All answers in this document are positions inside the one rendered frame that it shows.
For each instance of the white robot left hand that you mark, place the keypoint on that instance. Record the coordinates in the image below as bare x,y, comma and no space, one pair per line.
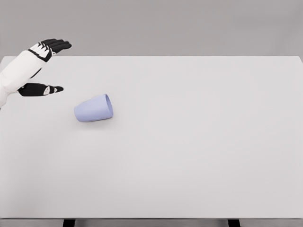
23,65

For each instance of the light purple cup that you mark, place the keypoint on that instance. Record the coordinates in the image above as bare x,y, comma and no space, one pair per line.
92,110

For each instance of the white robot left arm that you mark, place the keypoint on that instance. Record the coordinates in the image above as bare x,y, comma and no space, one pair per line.
2,97

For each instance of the white table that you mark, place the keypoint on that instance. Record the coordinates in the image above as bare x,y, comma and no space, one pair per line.
189,142

